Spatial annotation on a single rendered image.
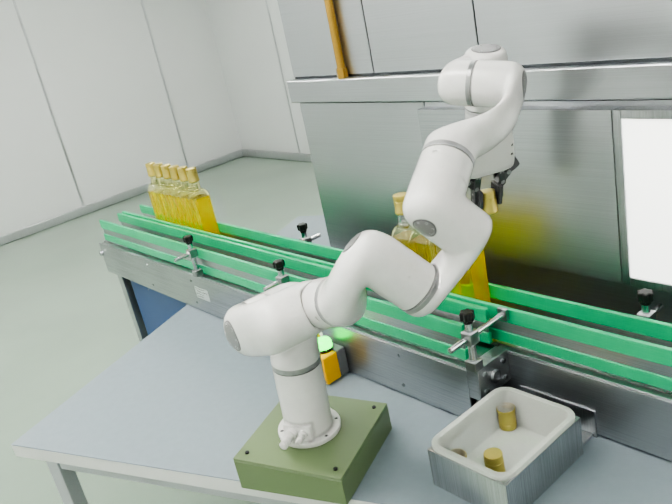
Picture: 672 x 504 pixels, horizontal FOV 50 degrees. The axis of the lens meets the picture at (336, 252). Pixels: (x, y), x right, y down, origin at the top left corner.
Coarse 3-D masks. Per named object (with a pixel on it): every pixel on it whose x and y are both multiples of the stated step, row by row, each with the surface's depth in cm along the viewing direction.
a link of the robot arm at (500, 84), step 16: (480, 64) 116; (496, 64) 115; (512, 64) 115; (480, 80) 115; (496, 80) 114; (512, 80) 112; (480, 96) 116; (496, 96) 115; (512, 96) 111; (496, 112) 110; (512, 112) 112; (448, 128) 110; (464, 128) 109; (480, 128) 110; (496, 128) 111; (512, 128) 114; (432, 144) 109; (448, 144) 108; (464, 144) 108; (480, 144) 111; (496, 144) 113
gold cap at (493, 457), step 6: (486, 450) 127; (492, 450) 126; (498, 450) 126; (486, 456) 125; (492, 456) 125; (498, 456) 125; (486, 462) 125; (492, 462) 125; (498, 462) 125; (492, 468) 125; (498, 468) 125; (504, 468) 126
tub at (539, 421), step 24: (480, 408) 135; (504, 408) 139; (528, 408) 135; (552, 408) 131; (456, 432) 131; (480, 432) 136; (504, 432) 137; (528, 432) 136; (552, 432) 124; (456, 456) 123; (480, 456) 132; (504, 456) 131; (528, 456) 119; (504, 480) 117
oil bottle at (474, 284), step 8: (480, 256) 149; (480, 264) 149; (472, 272) 148; (480, 272) 149; (464, 280) 149; (472, 280) 148; (480, 280) 150; (456, 288) 152; (464, 288) 150; (472, 288) 149; (480, 288) 150; (488, 288) 152; (472, 296) 150; (480, 296) 151; (488, 296) 152
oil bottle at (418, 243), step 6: (414, 234) 156; (420, 234) 155; (414, 240) 157; (420, 240) 155; (426, 240) 154; (414, 246) 157; (420, 246) 156; (426, 246) 155; (420, 252) 156; (426, 252) 155; (426, 258) 156
